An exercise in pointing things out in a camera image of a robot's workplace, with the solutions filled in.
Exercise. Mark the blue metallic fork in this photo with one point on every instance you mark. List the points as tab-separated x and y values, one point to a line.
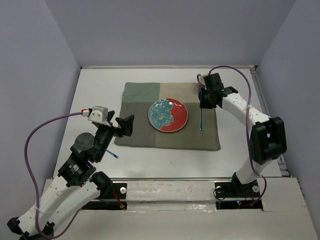
111	153

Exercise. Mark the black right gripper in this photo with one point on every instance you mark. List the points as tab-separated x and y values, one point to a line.
204	104

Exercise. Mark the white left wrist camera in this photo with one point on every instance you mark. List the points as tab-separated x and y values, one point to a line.
99	114

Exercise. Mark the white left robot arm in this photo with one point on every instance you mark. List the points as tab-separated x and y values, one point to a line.
77	182

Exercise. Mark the blue metallic spoon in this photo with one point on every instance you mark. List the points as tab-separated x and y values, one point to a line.
201	111

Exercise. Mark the purple mug cream inside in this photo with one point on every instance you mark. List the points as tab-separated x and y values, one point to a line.
200	82

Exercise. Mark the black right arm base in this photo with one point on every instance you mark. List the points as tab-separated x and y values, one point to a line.
232	195

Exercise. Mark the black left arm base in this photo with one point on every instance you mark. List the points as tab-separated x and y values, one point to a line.
110	197

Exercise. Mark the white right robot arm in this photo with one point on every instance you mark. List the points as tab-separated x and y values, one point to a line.
265	135

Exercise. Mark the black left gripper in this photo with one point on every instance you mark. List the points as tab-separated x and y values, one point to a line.
127	123

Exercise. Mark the green beige patchwork cloth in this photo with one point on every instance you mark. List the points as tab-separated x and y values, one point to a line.
137	98

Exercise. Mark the red floral plate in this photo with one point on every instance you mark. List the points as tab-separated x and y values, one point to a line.
168	115

